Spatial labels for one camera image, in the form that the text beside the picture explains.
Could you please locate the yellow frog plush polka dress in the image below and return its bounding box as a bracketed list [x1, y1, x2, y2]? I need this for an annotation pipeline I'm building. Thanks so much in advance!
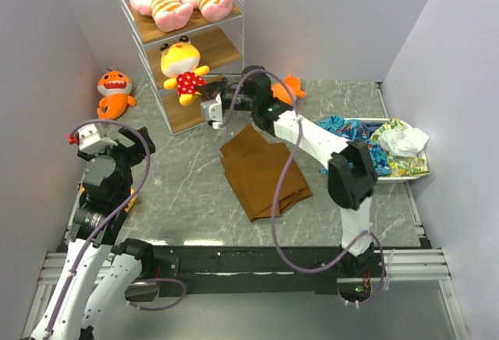
[160, 35, 210, 106]

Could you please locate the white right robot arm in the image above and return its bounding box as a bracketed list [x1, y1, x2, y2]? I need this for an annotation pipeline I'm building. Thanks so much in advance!
[200, 66, 380, 277]

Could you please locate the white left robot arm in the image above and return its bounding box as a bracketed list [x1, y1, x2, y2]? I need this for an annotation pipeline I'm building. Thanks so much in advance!
[30, 120, 155, 339]

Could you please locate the orange goldfish plush toy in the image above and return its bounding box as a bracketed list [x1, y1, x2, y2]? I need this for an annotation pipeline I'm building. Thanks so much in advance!
[271, 73, 307, 104]

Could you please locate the brown folded cloth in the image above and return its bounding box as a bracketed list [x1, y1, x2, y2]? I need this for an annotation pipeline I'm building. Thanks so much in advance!
[221, 124, 290, 221]

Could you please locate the orange shark plush toy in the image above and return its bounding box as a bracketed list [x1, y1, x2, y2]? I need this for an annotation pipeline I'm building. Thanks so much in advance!
[97, 67, 136, 119]

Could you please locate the blue patterned cloth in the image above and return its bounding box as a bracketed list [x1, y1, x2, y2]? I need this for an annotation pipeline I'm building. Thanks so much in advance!
[317, 115, 391, 176]

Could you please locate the white crumpled cloth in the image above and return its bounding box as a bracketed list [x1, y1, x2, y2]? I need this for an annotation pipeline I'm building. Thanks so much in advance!
[379, 127, 429, 158]

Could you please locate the floral yellow green cloth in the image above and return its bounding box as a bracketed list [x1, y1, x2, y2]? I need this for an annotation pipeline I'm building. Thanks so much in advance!
[370, 118, 430, 179]

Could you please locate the white laundry tray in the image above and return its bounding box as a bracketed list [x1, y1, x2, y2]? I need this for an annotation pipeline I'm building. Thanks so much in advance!
[359, 118, 430, 183]

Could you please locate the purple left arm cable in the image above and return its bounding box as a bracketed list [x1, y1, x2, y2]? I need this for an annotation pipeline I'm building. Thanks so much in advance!
[44, 119, 152, 337]

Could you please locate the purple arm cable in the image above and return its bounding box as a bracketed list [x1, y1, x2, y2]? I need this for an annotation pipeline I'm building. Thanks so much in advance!
[44, 119, 152, 337]
[221, 69, 387, 306]

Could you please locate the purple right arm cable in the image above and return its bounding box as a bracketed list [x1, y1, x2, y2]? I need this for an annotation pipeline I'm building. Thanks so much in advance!
[221, 69, 387, 306]

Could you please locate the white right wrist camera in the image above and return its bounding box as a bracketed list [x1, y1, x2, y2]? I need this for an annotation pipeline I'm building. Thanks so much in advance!
[200, 94, 228, 129]

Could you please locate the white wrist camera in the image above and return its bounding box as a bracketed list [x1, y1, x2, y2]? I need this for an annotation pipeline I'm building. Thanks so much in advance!
[200, 94, 228, 129]
[66, 123, 118, 155]

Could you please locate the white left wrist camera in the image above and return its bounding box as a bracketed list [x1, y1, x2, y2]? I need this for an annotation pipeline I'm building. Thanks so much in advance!
[66, 123, 118, 155]

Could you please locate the white wire wooden shelf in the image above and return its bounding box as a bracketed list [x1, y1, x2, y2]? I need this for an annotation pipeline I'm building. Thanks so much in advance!
[120, 0, 245, 134]

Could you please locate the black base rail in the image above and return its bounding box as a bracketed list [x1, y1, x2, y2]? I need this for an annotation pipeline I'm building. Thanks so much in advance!
[108, 244, 391, 298]

